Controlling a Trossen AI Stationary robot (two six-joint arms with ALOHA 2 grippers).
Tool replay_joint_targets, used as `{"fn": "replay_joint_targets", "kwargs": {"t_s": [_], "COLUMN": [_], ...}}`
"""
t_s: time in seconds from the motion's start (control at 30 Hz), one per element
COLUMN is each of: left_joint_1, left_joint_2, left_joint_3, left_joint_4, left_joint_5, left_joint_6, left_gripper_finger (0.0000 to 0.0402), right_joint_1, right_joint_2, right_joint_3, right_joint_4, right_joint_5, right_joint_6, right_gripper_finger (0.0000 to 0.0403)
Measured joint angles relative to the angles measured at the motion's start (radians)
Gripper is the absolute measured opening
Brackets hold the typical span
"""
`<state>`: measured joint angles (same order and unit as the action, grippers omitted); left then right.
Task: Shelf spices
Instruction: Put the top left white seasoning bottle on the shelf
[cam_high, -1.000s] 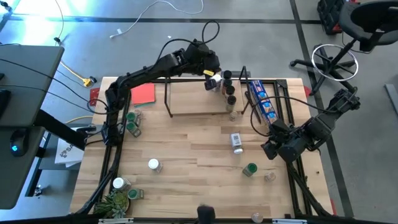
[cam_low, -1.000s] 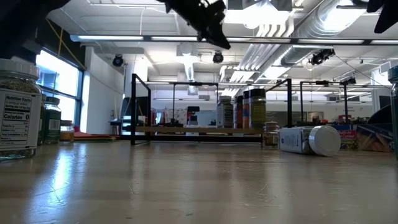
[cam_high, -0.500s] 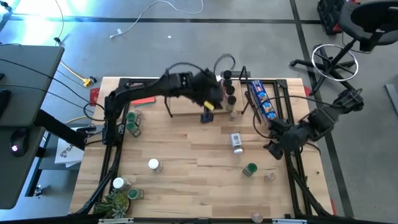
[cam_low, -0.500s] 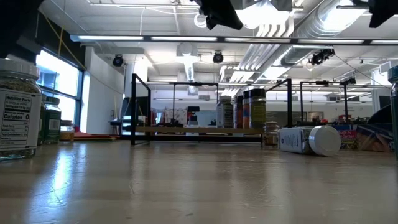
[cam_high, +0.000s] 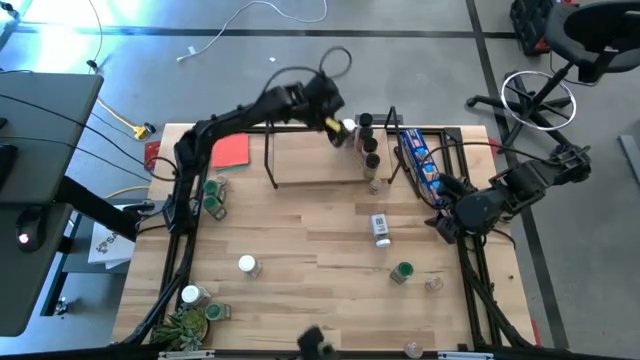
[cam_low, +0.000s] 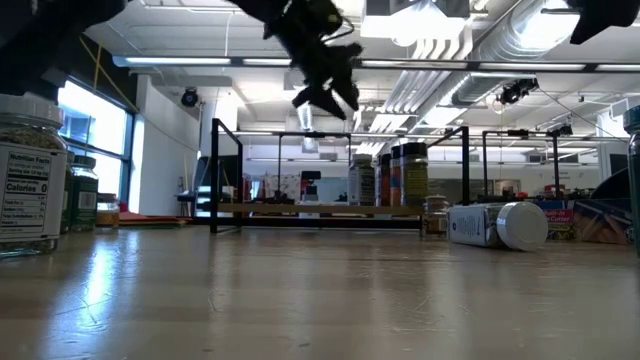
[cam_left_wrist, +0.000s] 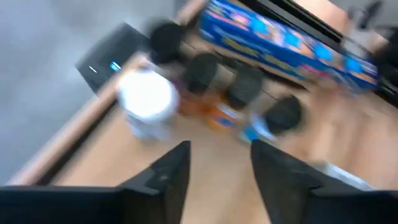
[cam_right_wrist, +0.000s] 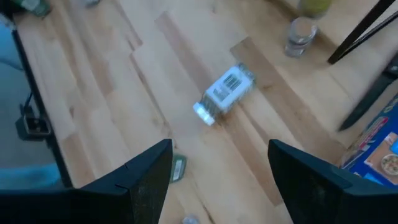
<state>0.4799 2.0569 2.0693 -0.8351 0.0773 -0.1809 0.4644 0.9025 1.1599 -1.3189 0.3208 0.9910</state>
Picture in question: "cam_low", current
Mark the black curved chair back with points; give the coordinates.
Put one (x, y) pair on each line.
(617, 189)

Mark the large bright window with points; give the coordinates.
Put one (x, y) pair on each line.
(92, 130)

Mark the blue plastic wrap box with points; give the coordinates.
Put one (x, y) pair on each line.
(600, 225)

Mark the silver spiral air duct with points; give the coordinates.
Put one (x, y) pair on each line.
(505, 35)

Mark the white lid bagel seasoning jar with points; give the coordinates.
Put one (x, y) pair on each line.
(480, 225)
(360, 180)
(30, 200)

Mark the black lid jar yellow-green label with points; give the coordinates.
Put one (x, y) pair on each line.
(414, 180)

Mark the black ceiling dome camera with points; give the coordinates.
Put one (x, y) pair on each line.
(190, 98)

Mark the black metal frame stand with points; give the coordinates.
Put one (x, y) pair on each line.
(520, 133)

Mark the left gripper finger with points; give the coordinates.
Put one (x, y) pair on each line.
(350, 95)
(320, 100)

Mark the white ceiling air unit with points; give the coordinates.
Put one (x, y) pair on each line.
(415, 20)

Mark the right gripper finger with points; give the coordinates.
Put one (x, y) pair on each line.
(605, 15)

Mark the black hanging camera rig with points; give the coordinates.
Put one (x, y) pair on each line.
(517, 90)

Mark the red paper folder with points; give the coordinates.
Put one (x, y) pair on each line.
(150, 219)

